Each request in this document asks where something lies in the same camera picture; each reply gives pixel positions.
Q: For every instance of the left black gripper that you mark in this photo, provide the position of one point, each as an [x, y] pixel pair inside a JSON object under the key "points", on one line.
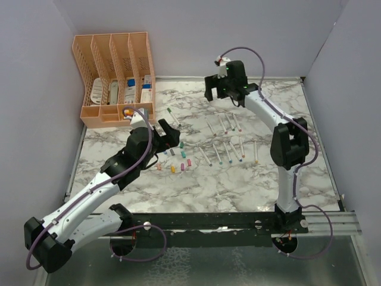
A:
{"points": [[171, 139]]}

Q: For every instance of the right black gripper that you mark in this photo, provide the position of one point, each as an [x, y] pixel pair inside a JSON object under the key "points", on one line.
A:
{"points": [[213, 82]]}

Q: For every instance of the pink cap marker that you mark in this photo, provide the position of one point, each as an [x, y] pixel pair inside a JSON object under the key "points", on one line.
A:
{"points": [[236, 122]]}

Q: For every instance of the peach cap marker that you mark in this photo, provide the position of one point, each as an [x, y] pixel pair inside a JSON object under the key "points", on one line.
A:
{"points": [[211, 127]]}

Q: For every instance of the grey cap marker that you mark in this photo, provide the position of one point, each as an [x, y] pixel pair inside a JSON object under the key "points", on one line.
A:
{"points": [[205, 156]]}

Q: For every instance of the brown cap marker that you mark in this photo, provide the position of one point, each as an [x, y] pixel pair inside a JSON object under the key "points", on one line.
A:
{"points": [[241, 147]]}

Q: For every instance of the teal cap marker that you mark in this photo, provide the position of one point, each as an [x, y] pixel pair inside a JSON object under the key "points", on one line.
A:
{"points": [[217, 154]]}

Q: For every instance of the yellow cap marker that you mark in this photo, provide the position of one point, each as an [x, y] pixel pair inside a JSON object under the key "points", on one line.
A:
{"points": [[255, 153]]}

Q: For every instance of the light blue marker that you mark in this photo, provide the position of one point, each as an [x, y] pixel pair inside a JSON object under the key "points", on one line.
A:
{"points": [[228, 153]]}

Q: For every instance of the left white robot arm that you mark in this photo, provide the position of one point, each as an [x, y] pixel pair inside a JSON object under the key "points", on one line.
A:
{"points": [[53, 239]]}

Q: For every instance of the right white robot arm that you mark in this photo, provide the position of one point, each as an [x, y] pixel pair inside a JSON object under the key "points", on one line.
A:
{"points": [[289, 145]]}

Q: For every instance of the yellow tape measure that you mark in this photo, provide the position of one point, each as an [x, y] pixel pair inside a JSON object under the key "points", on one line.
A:
{"points": [[128, 112]]}

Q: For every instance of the white red box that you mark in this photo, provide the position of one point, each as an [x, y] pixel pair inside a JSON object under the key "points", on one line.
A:
{"points": [[146, 91]]}

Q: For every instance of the blue white box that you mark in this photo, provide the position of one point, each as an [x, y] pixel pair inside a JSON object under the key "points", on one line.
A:
{"points": [[129, 91]]}

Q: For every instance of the white stapler package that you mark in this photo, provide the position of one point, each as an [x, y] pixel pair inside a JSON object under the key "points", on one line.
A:
{"points": [[113, 93]]}

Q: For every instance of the peach plastic file organizer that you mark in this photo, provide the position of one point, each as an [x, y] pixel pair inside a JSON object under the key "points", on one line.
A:
{"points": [[115, 56]]}

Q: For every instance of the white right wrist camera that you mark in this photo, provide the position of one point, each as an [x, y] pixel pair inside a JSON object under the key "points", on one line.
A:
{"points": [[222, 68]]}

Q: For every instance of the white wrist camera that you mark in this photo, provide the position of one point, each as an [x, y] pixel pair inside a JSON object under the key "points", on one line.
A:
{"points": [[222, 68], [137, 120]]}

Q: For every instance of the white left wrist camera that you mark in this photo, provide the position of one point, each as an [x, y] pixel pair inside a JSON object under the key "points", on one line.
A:
{"points": [[137, 120]]}

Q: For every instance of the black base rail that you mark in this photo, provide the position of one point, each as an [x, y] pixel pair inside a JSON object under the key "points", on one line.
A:
{"points": [[187, 230]]}

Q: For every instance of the aluminium frame rail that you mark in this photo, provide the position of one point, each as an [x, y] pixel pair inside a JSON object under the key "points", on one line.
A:
{"points": [[341, 223]]}

